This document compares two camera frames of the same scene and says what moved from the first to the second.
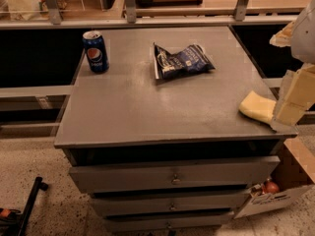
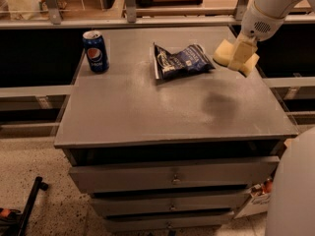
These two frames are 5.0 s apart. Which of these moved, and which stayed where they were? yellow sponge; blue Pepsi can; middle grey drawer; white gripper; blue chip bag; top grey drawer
Moved: yellow sponge; white gripper
Stayed: blue Pepsi can; middle grey drawer; top grey drawer; blue chip bag
